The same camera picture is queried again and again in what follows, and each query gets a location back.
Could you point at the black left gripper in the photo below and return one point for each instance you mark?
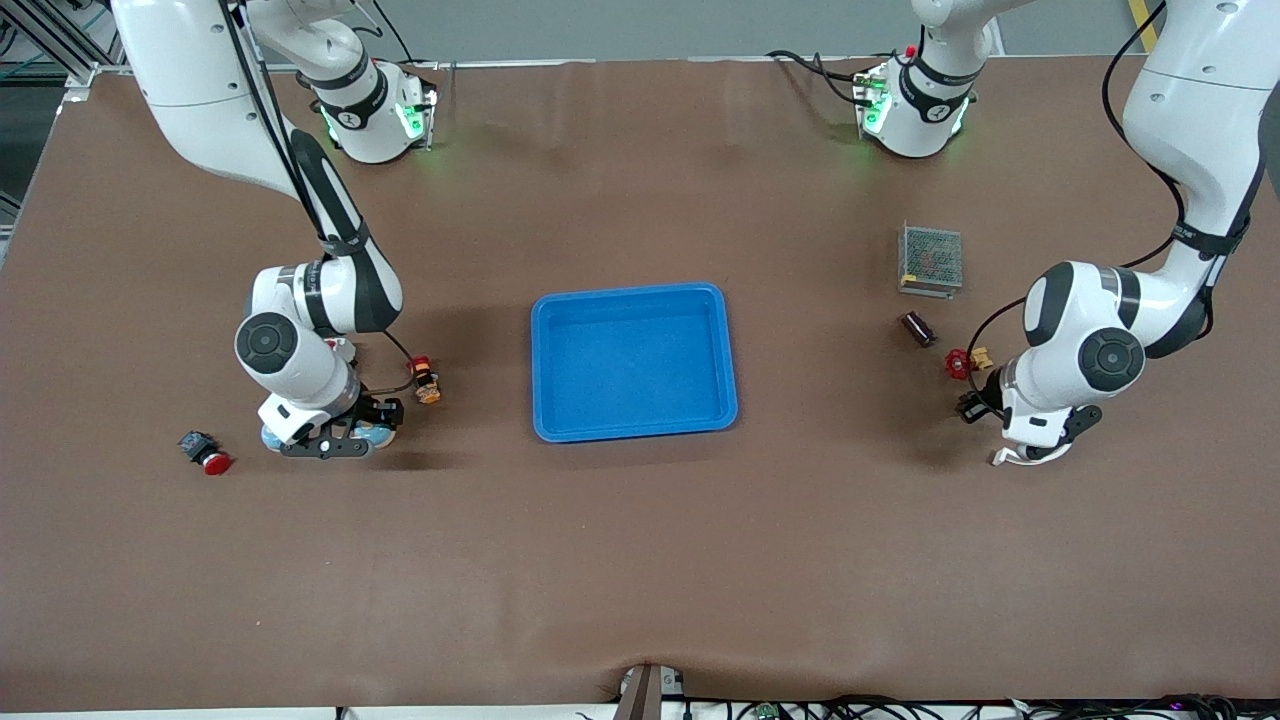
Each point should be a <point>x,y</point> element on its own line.
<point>973,405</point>

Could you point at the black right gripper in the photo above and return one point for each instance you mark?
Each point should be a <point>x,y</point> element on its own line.
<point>384,411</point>

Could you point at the blue dome service bell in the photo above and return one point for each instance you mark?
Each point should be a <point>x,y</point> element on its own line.
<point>270,438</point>
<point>378,437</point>

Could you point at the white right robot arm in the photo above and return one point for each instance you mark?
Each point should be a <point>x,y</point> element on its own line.
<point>200,90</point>

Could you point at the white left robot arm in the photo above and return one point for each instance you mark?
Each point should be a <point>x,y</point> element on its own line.
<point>1190,110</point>

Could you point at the metal mesh power supply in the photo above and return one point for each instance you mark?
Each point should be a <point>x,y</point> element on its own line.
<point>930,258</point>

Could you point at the red mushroom push button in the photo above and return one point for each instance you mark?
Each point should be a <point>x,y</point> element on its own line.
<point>214,461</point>

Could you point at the blue plastic tray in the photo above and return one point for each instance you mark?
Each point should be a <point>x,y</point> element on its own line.
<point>640,370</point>

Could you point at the brown table cover sheet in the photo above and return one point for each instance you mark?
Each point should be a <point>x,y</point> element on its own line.
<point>640,560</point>

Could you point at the orange black button switch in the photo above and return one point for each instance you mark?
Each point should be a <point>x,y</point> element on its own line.
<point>425,382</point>

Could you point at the white curved plastic bracket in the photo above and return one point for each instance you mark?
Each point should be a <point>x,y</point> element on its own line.
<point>1003,458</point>

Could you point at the white circuit breaker red switch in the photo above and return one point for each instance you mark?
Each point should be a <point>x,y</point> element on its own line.
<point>347,350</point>

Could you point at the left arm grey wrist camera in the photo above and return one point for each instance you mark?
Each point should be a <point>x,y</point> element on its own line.
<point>1082,418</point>

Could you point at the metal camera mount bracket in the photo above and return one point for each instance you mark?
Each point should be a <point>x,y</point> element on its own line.
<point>645,695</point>

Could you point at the aluminium frame profile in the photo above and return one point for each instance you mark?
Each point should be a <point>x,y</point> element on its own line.
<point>75,50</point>

